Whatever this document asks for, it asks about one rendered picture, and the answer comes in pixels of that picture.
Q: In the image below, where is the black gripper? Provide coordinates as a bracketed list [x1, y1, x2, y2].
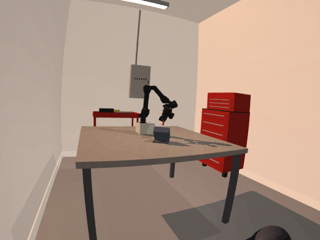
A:
[159, 107, 172, 122]

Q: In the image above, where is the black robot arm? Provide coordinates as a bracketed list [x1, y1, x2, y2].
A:
[138, 85, 178, 124]

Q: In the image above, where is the dark grey sloped panel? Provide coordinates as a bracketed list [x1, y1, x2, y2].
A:
[153, 126, 170, 144]

